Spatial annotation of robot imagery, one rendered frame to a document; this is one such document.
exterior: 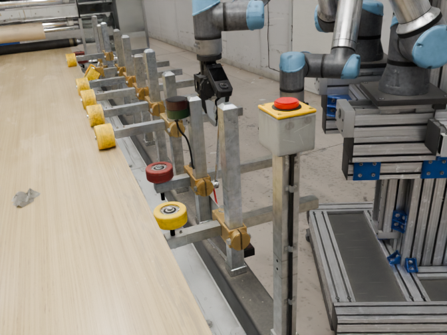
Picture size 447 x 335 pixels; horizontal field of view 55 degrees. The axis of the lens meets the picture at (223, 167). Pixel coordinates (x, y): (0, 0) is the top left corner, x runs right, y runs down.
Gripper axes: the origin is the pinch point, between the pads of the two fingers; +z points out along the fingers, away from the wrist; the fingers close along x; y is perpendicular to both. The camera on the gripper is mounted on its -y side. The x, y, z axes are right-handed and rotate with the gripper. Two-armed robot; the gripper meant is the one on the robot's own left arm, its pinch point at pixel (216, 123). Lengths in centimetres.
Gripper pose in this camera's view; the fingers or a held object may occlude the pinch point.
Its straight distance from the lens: 128.7
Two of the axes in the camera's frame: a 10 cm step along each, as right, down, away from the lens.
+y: -3.8, -3.8, 8.4
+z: 0.6, 9.0, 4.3
